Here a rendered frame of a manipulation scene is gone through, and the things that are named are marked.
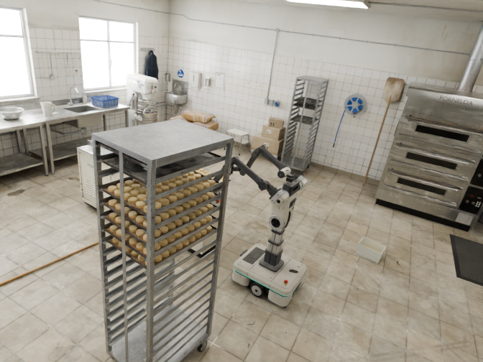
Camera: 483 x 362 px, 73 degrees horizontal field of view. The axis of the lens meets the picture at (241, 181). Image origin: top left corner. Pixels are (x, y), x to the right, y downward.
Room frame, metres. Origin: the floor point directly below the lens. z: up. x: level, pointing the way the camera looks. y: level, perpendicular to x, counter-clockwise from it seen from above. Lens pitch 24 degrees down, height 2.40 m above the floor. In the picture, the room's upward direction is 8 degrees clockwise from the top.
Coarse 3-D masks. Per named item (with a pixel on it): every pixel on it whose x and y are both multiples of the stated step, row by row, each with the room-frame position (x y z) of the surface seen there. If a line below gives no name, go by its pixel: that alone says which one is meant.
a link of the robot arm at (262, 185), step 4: (232, 160) 2.76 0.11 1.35; (236, 160) 2.76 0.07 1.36; (240, 160) 2.78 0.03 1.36; (232, 164) 2.80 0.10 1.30; (236, 164) 2.75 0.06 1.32; (240, 164) 2.74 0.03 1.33; (244, 164) 2.75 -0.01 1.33; (240, 168) 2.74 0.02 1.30; (244, 168) 2.72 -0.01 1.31; (248, 168) 2.72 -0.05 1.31; (248, 172) 2.70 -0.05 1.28; (252, 172) 2.69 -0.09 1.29; (252, 176) 2.68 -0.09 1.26; (256, 176) 2.67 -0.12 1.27; (256, 180) 2.65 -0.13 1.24; (260, 180) 2.65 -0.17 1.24; (264, 180) 2.68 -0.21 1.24; (260, 184) 2.61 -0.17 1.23; (264, 184) 2.59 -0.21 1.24; (260, 188) 2.60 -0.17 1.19; (264, 188) 2.58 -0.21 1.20
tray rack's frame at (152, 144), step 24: (120, 144) 1.54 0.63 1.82; (144, 144) 1.59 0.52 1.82; (168, 144) 1.64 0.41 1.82; (192, 144) 1.69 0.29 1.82; (216, 144) 1.79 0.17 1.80; (96, 168) 1.64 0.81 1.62; (120, 168) 1.53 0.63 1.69; (96, 192) 1.65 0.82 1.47; (120, 192) 1.54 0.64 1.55; (144, 336) 1.81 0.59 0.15; (168, 336) 1.84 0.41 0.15; (120, 360) 1.58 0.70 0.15
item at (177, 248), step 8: (200, 232) 1.86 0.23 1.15; (208, 232) 1.90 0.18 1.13; (112, 240) 1.67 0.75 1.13; (192, 240) 1.76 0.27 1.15; (120, 248) 1.60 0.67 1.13; (128, 248) 1.59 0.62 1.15; (176, 248) 1.67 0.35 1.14; (136, 256) 1.54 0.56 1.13; (160, 256) 1.55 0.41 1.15; (168, 256) 1.58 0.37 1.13; (144, 264) 1.48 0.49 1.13
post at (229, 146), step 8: (232, 144) 1.92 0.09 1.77; (224, 168) 1.92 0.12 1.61; (224, 176) 1.92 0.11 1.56; (224, 184) 1.91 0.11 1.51; (224, 192) 1.91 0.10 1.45; (224, 200) 1.91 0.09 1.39; (224, 208) 1.92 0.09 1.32; (224, 216) 1.93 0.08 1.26; (216, 240) 1.92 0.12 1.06; (216, 248) 1.92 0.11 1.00; (216, 256) 1.91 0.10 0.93; (216, 264) 1.91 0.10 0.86; (216, 272) 1.92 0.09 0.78; (216, 280) 1.93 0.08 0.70; (208, 312) 1.92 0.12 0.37; (208, 320) 1.91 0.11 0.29; (208, 328) 1.91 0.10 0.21
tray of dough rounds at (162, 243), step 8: (208, 216) 1.92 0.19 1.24; (192, 224) 1.83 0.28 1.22; (200, 224) 1.81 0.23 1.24; (112, 232) 1.63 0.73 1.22; (120, 232) 1.61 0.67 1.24; (184, 232) 1.70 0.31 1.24; (120, 240) 1.55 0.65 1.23; (128, 240) 1.57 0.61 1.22; (136, 240) 1.55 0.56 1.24; (168, 240) 1.61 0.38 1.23; (176, 240) 1.63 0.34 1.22; (136, 248) 1.51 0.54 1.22; (144, 248) 1.49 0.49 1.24; (160, 248) 1.54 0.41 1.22; (144, 256) 1.43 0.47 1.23
